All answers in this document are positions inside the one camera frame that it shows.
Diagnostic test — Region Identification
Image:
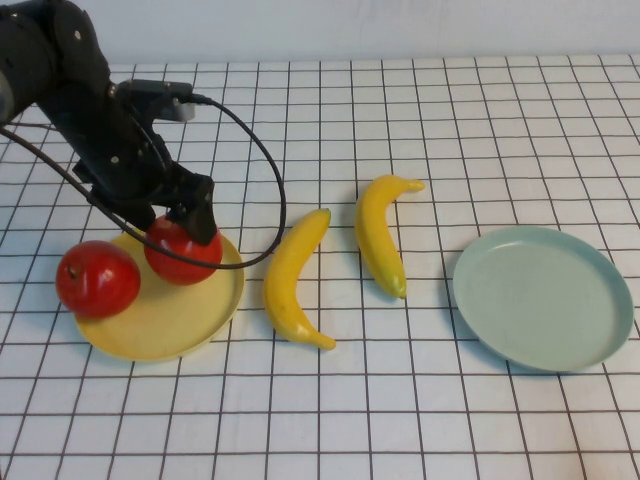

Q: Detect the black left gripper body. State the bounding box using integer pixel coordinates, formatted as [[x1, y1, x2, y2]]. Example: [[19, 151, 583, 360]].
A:
[[47, 82, 214, 211]]

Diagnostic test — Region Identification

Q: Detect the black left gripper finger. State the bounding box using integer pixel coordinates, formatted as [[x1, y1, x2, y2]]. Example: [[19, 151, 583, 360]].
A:
[[187, 197, 221, 246], [122, 204, 157, 231]]

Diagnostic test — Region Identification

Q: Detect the red apple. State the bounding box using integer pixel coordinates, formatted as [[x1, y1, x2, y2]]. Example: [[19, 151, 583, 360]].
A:
[[55, 240, 142, 320], [143, 214, 224, 286]]

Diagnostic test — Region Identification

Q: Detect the yellow round plate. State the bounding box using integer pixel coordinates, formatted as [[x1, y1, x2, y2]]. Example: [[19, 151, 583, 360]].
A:
[[74, 230, 246, 362]]

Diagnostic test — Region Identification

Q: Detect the pale green round plate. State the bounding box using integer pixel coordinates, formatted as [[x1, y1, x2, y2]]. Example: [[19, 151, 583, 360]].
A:
[[452, 225, 635, 374]]

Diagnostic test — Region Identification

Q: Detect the yellow banana green tip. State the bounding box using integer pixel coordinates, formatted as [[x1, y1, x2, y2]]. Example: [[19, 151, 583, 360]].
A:
[[263, 207, 337, 351]]

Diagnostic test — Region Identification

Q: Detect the yellow banana long stem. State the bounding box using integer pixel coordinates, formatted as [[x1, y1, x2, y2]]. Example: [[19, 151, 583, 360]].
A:
[[354, 174, 426, 300]]

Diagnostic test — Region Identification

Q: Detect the white grid-pattern tablecloth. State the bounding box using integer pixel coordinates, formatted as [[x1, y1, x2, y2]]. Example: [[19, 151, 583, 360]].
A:
[[0, 54, 640, 480]]

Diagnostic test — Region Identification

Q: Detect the black camera cable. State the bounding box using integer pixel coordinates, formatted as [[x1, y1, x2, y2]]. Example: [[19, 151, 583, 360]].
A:
[[0, 93, 287, 271]]

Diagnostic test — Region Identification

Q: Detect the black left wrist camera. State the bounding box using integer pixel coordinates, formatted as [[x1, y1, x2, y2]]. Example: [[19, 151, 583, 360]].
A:
[[118, 78, 195, 123]]

